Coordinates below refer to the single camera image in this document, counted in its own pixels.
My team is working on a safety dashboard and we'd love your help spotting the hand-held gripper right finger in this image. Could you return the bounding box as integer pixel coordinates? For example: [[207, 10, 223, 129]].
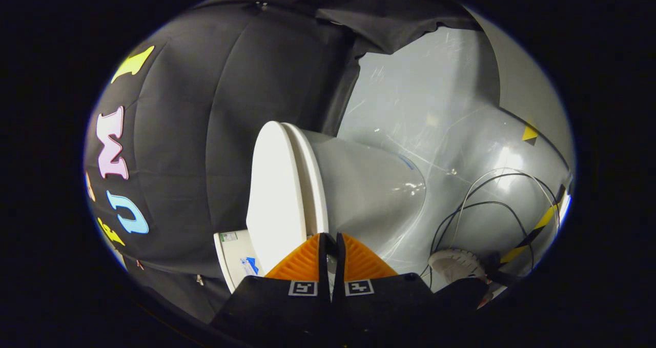
[[332, 233, 456, 348]]

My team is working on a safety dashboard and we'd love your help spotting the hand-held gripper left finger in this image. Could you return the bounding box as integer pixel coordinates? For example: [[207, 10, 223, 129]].
[[210, 233, 337, 348]]

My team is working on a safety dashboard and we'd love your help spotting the white toilet seat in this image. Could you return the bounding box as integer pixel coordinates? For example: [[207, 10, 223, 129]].
[[282, 123, 330, 237]]

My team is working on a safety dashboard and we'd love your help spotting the white ribbed round object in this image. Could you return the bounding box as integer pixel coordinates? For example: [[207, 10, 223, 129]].
[[427, 249, 487, 283]]

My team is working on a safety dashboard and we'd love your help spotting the black backdrop cloth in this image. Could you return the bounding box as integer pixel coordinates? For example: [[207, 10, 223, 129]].
[[85, 0, 482, 324]]

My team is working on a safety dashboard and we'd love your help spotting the yellow black hazard tape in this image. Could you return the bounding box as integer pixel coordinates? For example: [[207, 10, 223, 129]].
[[500, 184, 567, 264]]

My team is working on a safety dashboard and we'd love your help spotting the white floor cable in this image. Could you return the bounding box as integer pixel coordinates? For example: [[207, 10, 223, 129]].
[[455, 167, 560, 236]]

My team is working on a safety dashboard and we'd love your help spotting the black floor cable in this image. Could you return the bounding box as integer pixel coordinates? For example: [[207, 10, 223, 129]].
[[420, 172, 560, 278]]

